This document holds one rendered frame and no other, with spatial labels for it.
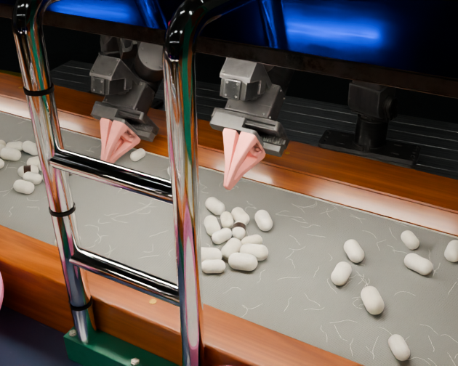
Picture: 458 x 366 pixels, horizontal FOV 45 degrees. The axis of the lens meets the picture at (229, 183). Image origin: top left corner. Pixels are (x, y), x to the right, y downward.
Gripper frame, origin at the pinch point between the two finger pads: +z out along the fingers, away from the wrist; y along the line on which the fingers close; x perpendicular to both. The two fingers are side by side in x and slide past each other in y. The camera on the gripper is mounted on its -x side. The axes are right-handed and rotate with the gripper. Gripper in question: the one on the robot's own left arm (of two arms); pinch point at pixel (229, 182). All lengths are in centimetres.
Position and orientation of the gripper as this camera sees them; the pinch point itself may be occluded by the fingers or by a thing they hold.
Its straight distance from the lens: 76.1
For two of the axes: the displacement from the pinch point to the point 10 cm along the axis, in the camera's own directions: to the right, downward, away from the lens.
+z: -3.6, 9.0, -2.3
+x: 3.0, 3.5, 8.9
